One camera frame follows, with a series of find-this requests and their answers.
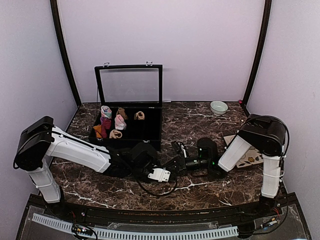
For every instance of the square floral plate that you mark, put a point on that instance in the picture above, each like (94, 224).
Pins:
(247, 157)

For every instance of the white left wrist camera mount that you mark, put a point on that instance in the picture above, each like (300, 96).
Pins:
(159, 174)

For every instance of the black box with glass lid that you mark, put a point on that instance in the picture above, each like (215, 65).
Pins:
(136, 87)

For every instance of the white slotted cable duct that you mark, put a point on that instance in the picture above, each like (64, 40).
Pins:
(112, 234)

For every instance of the orange rolled sock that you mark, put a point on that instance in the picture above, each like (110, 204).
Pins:
(100, 132)

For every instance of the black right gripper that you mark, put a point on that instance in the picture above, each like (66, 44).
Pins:
(180, 164)

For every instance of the multicolour rolled sock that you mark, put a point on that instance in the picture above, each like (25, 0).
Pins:
(106, 112)

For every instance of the small circuit board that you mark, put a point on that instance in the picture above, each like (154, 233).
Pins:
(270, 222)
(81, 231)

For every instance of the black left frame post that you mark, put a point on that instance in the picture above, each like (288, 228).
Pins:
(63, 51)

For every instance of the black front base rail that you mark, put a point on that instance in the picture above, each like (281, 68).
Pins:
(85, 214)

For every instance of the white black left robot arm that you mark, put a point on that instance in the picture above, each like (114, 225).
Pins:
(43, 139)

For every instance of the beige rolled sock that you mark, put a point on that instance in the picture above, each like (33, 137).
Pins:
(115, 134)

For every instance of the pink white rolled sock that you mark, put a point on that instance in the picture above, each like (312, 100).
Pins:
(120, 123)

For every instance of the black right frame post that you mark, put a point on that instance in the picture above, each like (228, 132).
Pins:
(258, 53)

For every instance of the small circuit board left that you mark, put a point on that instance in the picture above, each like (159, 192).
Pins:
(81, 231)

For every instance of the brown rolled sock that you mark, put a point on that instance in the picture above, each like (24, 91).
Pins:
(122, 113)

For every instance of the black frame post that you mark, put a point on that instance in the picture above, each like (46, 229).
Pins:
(63, 51)
(258, 53)

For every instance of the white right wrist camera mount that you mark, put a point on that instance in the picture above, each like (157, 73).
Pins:
(183, 150)

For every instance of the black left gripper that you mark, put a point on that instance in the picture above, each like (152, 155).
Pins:
(147, 181)

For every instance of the striped beige maroon sock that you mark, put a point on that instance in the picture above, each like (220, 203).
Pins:
(139, 115)

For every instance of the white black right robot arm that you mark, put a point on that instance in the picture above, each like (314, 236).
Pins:
(267, 134)

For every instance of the pale green bowl at back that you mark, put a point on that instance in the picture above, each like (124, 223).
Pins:
(218, 108)

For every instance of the small circuit board right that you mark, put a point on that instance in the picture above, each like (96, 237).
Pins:
(270, 222)

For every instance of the magenta rolled sock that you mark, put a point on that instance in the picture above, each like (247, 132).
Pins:
(106, 122)

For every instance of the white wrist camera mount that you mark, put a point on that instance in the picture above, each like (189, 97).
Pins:
(183, 150)
(159, 174)

